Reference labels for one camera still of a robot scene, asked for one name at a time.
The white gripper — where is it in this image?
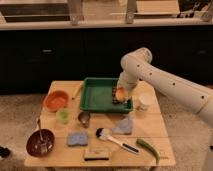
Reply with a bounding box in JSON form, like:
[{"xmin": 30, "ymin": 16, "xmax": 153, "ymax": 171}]
[{"xmin": 116, "ymin": 80, "xmax": 137, "ymax": 101}]

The orange red apple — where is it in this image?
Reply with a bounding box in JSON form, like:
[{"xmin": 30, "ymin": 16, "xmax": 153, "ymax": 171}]
[{"xmin": 115, "ymin": 87, "xmax": 127, "ymax": 102}]

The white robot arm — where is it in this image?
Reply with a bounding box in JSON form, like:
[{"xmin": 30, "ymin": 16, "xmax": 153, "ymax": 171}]
[{"xmin": 115, "ymin": 47, "xmax": 213, "ymax": 171}]

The green plastic tray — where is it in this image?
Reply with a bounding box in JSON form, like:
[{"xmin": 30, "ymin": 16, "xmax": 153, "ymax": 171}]
[{"xmin": 80, "ymin": 77, "xmax": 133, "ymax": 114}]

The dark grapes bunch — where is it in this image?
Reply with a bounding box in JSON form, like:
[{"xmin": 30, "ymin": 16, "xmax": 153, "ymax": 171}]
[{"xmin": 112, "ymin": 87, "xmax": 117, "ymax": 104}]

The white paper cup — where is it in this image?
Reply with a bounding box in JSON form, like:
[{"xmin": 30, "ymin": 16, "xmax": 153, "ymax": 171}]
[{"xmin": 138, "ymin": 93, "xmax": 154, "ymax": 110}]

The grey folded cloth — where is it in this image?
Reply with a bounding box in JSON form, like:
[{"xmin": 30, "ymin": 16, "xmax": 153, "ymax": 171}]
[{"xmin": 112, "ymin": 117, "xmax": 133, "ymax": 135}]

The yellow banana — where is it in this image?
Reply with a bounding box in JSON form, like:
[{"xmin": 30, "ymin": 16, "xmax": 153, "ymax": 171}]
[{"xmin": 72, "ymin": 83, "xmax": 83, "ymax": 100}]

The small metal cup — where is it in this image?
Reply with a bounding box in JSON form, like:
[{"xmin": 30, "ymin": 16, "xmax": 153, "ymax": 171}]
[{"xmin": 78, "ymin": 111, "xmax": 91, "ymax": 128}]

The white dish brush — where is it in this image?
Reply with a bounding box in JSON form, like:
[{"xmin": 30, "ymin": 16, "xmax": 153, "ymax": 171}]
[{"xmin": 96, "ymin": 128, "xmax": 139, "ymax": 154}]

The wooden table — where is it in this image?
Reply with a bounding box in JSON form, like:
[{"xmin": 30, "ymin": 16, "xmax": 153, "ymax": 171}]
[{"xmin": 24, "ymin": 80, "xmax": 176, "ymax": 171}]

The light green cup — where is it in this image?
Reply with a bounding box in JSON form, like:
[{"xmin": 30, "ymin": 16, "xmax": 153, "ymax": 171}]
[{"xmin": 56, "ymin": 108, "xmax": 69, "ymax": 124}]

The orange plastic bowl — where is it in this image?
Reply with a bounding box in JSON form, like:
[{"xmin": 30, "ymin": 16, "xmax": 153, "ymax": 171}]
[{"xmin": 43, "ymin": 90, "xmax": 69, "ymax": 112}]

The blue sponge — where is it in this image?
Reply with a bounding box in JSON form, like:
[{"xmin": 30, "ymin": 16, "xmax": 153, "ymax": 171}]
[{"xmin": 67, "ymin": 132, "xmax": 88, "ymax": 146}]

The wooden block brush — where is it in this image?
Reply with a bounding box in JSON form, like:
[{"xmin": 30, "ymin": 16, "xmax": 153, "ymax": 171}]
[{"xmin": 84, "ymin": 148, "xmax": 109, "ymax": 161}]

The dark red bowl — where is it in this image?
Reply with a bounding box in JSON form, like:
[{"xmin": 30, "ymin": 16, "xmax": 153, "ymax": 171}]
[{"xmin": 26, "ymin": 129, "xmax": 55, "ymax": 157}]

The metal fork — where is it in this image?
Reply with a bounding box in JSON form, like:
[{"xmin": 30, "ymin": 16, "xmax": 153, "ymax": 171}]
[{"xmin": 36, "ymin": 118, "xmax": 47, "ymax": 155}]

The black object on floor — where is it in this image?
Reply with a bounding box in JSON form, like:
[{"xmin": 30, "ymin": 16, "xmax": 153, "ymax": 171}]
[{"xmin": 0, "ymin": 146, "xmax": 11, "ymax": 158}]

